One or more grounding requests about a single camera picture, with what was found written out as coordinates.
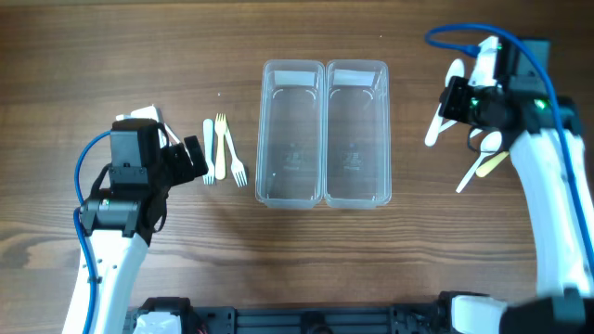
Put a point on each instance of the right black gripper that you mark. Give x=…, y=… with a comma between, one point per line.
x=456, y=101

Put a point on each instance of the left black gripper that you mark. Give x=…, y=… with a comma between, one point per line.
x=187, y=160

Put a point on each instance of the pale blue plastic fork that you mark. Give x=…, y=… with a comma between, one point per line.
x=208, y=130

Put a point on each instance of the white spoon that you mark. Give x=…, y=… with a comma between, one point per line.
x=489, y=146
x=457, y=68
x=475, y=132
x=447, y=125

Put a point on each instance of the yellow plastic fork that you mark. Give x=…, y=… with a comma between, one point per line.
x=220, y=127

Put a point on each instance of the yellow plastic spoon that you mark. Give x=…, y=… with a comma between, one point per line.
x=487, y=167

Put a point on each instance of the white fork curved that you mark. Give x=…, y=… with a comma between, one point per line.
x=171, y=133

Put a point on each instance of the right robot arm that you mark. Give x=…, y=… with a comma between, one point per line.
x=508, y=96

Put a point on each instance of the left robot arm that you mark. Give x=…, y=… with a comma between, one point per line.
x=115, y=223

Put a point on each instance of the left clear plastic container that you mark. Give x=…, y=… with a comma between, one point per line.
x=289, y=153

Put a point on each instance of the clear plastic container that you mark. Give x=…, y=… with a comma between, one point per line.
x=358, y=163
x=289, y=153

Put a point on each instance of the right clear plastic container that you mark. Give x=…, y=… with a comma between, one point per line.
x=358, y=163

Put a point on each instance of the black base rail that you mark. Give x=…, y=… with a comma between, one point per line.
x=402, y=318

